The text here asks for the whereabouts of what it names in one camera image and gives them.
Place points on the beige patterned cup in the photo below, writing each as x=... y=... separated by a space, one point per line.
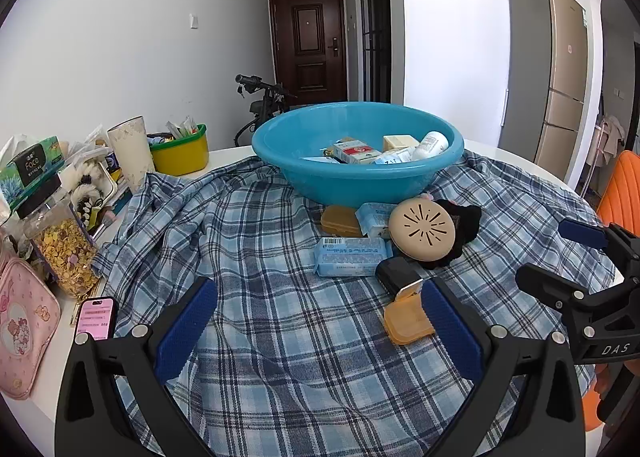
x=130 y=152

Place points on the black rectangular box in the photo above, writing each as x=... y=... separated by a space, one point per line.
x=397 y=272

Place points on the black plush scrunchie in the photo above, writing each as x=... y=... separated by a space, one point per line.
x=465 y=227

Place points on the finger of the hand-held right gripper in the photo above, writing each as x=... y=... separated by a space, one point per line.
x=580 y=233
x=545 y=279

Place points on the pile of small sachets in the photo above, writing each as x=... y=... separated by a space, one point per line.
x=175 y=129

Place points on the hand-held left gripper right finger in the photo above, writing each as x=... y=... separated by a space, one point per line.
x=450 y=332

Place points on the dark brown entrance door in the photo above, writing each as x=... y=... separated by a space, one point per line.
x=310 y=37

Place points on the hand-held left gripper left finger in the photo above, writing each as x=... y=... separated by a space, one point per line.
x=185 y=327

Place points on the brown flat case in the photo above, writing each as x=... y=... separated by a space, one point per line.
x=339 y=221

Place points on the pink printed pouch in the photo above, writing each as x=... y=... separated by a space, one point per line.
x=25 y=327

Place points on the yellow and green container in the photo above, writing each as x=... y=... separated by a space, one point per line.
x=180 y=157

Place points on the cream soap bar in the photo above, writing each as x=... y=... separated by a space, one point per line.
x=400 y=142

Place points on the gold and grey fridge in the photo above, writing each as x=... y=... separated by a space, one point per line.
x=565 y=87

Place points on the blue and white box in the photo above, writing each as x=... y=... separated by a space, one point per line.
x=395 y=157

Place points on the white light switch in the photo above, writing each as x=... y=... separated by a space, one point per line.
x=194 y=21

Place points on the pile of clear plastic bags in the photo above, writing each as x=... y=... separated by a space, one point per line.
x=92 y=139

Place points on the black bicycle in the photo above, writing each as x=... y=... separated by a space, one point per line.
x=262 y=107

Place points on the blue plaid shirt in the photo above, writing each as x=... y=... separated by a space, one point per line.
x=300 y=337

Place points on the orange chair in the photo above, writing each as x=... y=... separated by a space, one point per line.
x=625 y=192

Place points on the smartphone with pink screen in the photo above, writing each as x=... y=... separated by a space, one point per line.
x=95 y=319

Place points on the red and white box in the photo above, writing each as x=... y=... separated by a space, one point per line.
x=357 y=153

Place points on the black framed glass door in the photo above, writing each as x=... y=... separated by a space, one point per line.
x=375 y=37

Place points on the clothes on drying rack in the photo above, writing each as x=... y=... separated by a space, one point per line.
x=612 y=137

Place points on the white lotion bottle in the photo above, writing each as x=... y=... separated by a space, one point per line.
x=431 y=144

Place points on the beige round case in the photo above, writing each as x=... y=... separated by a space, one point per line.
x=422 y=229

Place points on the blue plastic basin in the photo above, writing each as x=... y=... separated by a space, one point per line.
x=300 y=172

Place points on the blue wet wipes packet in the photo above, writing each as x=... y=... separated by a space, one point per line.
x=350 y=257

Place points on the light blue tissue packet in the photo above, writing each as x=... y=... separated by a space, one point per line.
x=372 y=217

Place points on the black and white fluffy item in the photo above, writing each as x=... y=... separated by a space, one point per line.
x=87 y=177

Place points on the clear cereal container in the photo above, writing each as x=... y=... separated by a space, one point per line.
x=65 y=252

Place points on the green tissue box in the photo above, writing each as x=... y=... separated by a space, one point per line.
x=30 y=167

